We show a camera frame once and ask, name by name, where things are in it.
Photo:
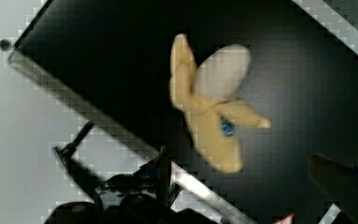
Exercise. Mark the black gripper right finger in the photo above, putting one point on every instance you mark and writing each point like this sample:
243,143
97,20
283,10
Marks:
337,182

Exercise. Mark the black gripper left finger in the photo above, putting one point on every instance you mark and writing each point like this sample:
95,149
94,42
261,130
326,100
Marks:
143,197

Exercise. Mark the peeled toy banana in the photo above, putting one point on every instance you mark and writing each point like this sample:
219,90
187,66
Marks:
206,94

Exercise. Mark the black toaster oven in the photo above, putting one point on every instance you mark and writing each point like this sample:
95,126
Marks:
109,60

